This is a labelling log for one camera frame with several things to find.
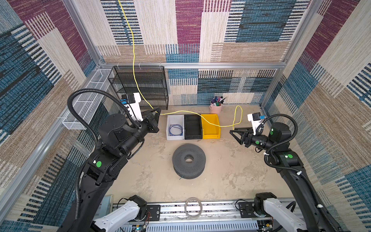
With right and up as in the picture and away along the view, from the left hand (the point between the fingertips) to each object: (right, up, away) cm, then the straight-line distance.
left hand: (162, 106), depth 53 cm
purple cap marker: (+28, +9, +55) cm, 63 cm away
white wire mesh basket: (-58, +4, +43) cm, 72 cm away
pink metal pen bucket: (+30, +6, +55) cm, 63 cm away
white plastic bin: (+1, -10, +52) cm, 53 cm away
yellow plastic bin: (+26, -13, +52) cm, 59 cm away
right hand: (+31, -11, +16) cm, 36 cm away
